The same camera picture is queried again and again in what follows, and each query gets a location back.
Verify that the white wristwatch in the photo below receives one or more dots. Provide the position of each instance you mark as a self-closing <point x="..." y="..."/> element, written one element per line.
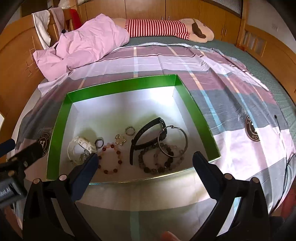
<point x="83" y="141"/>

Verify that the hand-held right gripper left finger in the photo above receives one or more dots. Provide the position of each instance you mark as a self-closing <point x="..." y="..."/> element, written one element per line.
<point x="92" y="161"/>

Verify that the plaid bedsheet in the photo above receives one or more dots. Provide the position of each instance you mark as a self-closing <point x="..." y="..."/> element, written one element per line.
<point x="231" y="143"/>

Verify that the silver flower brooch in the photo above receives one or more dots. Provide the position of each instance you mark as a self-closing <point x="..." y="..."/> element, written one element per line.
<point x="120" y="140"/>

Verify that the grey pink garment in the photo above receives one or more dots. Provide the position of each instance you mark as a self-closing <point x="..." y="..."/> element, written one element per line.
<point x="57" y="18"/>

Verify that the wooden wardrobe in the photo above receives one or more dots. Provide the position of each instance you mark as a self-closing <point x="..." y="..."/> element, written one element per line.
<point x="143" y="9"/>

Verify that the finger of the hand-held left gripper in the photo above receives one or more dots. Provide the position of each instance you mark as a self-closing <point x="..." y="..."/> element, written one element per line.
<point x="32" y="150"/>
<point x="7" y="146"/>

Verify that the pink duvet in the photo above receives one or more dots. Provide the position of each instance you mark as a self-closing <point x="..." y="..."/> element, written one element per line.
<point x="81" y="46"/>

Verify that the person's right hand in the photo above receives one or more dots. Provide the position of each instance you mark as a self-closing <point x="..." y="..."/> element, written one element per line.
<point x="170" y="236"/>

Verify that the wooden bed headboard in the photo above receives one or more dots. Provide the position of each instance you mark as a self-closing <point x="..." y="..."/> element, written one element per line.
<point x="16" y="46"/>

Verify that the silver bangle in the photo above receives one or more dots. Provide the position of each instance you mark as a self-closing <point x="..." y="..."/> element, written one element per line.
<point x="186" y="139"/>

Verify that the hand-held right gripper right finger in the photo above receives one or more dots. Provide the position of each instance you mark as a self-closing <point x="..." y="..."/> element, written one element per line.
<point x="198" y="162"/>

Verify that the wooden bed footboard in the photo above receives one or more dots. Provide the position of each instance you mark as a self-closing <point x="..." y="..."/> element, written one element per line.
<point x="272" y="51"/>

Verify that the green cardboard box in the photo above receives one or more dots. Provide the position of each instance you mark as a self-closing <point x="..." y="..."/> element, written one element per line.
<point x="115" y="104"/>

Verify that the black wristwatch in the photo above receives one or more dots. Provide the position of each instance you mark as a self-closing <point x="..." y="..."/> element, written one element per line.
<point x="148" y="126"/>

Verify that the striped plush toy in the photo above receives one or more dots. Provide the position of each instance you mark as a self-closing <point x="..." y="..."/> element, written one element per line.
<point x="157" y="27"/>

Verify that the black pen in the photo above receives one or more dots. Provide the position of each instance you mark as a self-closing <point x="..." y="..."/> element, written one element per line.
<point x="276" y="120"/>

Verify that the white garment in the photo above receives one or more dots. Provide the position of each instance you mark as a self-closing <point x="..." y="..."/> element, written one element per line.
<point x="41" y="25"/>

